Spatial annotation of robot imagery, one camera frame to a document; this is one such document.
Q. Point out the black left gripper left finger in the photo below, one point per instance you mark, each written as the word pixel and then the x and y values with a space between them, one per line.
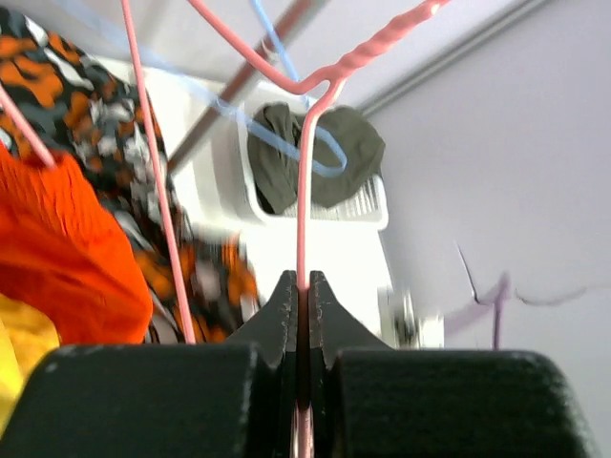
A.
pixel 230 399

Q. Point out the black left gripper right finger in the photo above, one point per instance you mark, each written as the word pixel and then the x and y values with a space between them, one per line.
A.
pixel 370 400

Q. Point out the yellow shorts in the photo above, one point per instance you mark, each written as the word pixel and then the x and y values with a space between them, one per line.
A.
pixel 27 335

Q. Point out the pink wire hanger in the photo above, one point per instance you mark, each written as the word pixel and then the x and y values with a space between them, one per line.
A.
pixel 163 204
pixel 335 76

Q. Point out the camouflage orange black shorts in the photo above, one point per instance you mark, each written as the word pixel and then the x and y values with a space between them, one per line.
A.
pixel 80 109

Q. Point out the white plastic basket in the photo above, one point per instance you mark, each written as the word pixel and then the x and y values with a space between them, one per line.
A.
pixel 227 190

